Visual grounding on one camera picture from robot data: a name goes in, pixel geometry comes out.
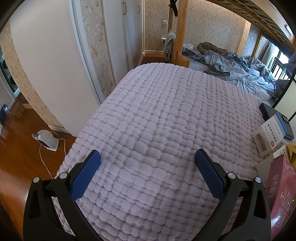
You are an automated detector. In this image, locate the pink medicine box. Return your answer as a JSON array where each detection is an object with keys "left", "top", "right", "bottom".
[{"left": 265, "top": 155, "right": 295, "bottom": 239}]

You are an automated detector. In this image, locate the white barcode medicine box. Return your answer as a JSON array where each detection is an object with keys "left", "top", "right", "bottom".
[{"left": 251, "top": 112, "right": 287, "bottom": 157}]

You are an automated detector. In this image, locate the white floor fan device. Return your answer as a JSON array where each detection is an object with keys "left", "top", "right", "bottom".
[{"left": 32, "top": 130, "right": 59, "bottom": 151}]

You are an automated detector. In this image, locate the lavender quilted blanket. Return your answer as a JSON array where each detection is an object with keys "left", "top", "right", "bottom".
[{"left": 59, "top": 63, "right": 263, "bottom": 240}]

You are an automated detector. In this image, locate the black flat box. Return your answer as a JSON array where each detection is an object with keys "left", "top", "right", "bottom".
[{"left": 258, "top": 102, "right": 295, "bottom": 141}]

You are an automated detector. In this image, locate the shoji sliding screen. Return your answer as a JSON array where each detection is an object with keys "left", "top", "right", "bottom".
[{"left": 273, "top": 78, "right": 296, "bottom": 121}]

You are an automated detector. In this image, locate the rumpled blue grey bedding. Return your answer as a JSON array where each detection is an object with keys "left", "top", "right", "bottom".
[{"left": 182, "top": 42, "right": 281, "bottom": 101}]

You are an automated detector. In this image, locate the white wardrobe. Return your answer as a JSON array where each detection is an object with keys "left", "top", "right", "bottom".
[{"left": 103, "top": 0, "right": 144, "bottom": 84}]

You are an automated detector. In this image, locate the white power cable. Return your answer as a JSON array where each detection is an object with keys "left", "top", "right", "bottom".
[{"left": 38, "top": 138, "right": 67, "bottom": 179}]

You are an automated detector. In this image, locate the wooden bunk bed post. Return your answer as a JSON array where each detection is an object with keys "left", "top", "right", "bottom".
[{"left": 168, "top": 0, "right": 190, "bottom": 68}]

